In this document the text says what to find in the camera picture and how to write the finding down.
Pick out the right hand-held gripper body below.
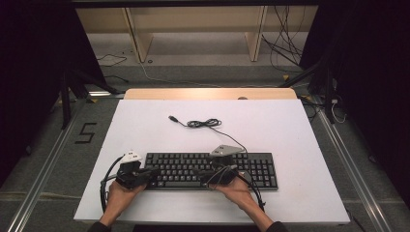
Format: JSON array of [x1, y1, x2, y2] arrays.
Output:
[[209, 144, 245, 187]]

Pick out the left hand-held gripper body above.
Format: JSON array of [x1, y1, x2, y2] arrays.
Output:
[[115, 151, 153, 190]]

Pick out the black computer keyboard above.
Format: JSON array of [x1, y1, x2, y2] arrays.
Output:
[[143, 152, 278, 191]]

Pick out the person's left hand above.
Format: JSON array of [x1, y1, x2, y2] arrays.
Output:
[[105, 179, 147, 217]]

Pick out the person's right hand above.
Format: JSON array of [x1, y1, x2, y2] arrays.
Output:
[[214, 176, 257, 214]]

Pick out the black metal stand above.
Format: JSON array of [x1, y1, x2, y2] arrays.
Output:
[[278, 47, 337, 125], [59, 69, 122, 130]]

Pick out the dark curtain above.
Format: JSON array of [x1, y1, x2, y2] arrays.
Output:
[[299, 0, 410, 207], [0, 0, 107, 188]]

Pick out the beige wooden shelf unit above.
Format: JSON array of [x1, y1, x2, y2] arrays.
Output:
[[75, 5, 318, 64]]

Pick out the left hand-held gripper cable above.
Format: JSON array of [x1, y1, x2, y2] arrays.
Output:
[[99, 155, 125, 214]]

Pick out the hand-held gripper cable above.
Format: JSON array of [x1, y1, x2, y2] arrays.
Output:
[[236, 172, 267, 212], [99, 155, 125, 214]]

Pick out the right hand-held gripper cable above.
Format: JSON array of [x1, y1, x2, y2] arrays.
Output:
[[236, 172, 267, 212]]

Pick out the black keyboard cable with plug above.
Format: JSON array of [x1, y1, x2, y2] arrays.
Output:
[[167, 115, 249, 155]]

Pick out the long aluminium floor rail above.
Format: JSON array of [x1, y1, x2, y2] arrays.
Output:
[[6, 105, 81, 232], [317, 109, 393, 232]]

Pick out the long white floor cable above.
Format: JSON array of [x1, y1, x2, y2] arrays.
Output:
[[138, 61, 223, 89]]

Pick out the looped black floor cable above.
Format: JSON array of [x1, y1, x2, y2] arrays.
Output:
[[96, 53, 129, 68]]

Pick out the short white cable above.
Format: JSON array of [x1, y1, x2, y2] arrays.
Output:
[[330, 98, 347, 125]]

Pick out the bundle of black floor cables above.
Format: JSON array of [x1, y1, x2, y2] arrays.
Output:
[[260, 5, 306, 74]]

